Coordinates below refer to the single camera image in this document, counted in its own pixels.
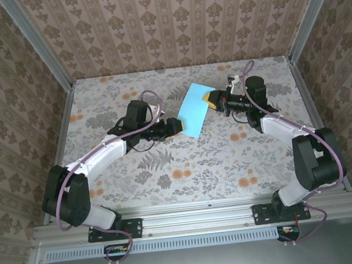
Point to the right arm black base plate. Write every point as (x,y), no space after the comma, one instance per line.
(260,214)

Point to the aluminium table side rail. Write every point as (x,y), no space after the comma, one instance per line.
(64,134)
(314,114)

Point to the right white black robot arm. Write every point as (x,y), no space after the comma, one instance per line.
(282,128)

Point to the light blue cloth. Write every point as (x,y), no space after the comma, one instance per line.
(194,111)

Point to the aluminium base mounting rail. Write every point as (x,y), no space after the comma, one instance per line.
(197,218)

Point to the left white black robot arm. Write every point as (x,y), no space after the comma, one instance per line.
(102,154)

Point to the aluminium corner frame post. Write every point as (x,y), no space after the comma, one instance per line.
(38,45)
(314,13)

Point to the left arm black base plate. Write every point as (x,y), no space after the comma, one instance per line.
(135,225)

